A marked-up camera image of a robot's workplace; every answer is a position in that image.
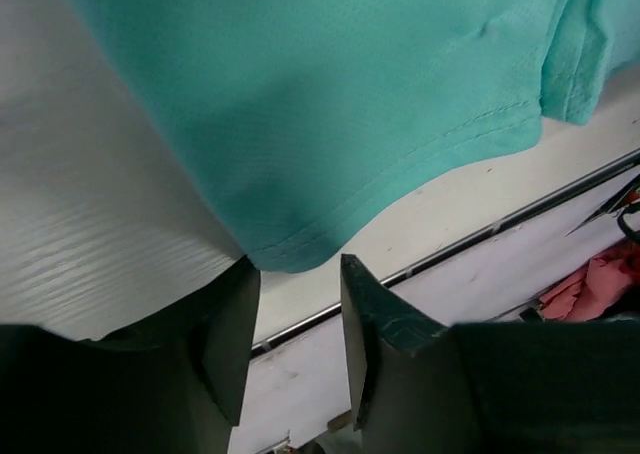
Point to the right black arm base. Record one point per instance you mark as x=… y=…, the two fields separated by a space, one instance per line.
x=616 y=203

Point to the pink cloth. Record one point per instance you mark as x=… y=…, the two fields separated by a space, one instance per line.
x=599 y=284

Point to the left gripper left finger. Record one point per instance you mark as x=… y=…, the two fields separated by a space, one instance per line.
x=173 y=382

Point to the teal t-shirt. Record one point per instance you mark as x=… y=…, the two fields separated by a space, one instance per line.
x=298 y=121

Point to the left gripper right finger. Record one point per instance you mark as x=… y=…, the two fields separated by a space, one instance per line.
x=418 y=386

